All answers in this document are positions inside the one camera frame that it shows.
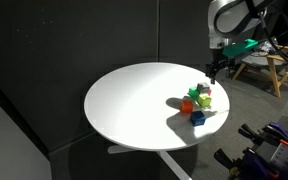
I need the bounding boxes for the grey toy block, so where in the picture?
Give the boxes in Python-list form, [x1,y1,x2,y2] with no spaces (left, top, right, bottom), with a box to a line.
[197,82,210,94]

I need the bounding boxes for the green toy block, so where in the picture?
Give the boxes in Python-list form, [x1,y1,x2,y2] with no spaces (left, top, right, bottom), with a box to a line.
[188,86,200,99]

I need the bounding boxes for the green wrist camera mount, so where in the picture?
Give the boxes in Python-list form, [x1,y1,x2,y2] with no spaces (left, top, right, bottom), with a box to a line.
[223,39,258,57]

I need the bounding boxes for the purple spring clamp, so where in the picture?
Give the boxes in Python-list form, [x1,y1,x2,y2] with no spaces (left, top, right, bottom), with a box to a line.
[214,148,280,180]
[263,122,288,146]

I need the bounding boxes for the orange toy block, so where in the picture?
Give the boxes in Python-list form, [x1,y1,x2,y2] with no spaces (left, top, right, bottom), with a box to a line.
[180,100,193,113]

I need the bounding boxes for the purple spring clamp lower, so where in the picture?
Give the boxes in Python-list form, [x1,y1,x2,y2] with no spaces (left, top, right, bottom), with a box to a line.
[214,148,280,180]

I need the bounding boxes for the round white table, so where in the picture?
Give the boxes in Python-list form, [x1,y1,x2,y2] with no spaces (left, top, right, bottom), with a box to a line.
[84,62,230,180]

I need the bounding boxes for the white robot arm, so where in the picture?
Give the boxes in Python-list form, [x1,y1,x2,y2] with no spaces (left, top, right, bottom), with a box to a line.
[205,0,274,84]

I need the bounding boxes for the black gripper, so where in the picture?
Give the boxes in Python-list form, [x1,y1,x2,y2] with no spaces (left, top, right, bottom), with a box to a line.
[206,58,234,84]

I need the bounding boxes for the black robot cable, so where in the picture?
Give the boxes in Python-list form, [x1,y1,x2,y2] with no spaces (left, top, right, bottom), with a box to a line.
[245,0,288,71]

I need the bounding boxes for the pink toy block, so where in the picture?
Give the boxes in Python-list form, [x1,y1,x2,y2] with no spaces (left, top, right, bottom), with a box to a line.
[207,89,212,96]

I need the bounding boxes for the blue toy block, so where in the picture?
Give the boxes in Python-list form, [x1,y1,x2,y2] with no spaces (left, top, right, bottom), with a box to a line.
[190,111,206,126]

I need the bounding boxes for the wooden chair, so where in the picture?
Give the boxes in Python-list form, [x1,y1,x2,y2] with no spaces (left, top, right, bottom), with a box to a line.
[232,52,288,98]

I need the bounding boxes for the purple spring clamp upper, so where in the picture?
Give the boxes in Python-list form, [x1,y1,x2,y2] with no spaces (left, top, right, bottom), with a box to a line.
[263,122,288,146]

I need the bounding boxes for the yellow-green toy block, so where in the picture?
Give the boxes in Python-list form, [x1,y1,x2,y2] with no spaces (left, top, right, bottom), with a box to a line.
[197,94,212,108]

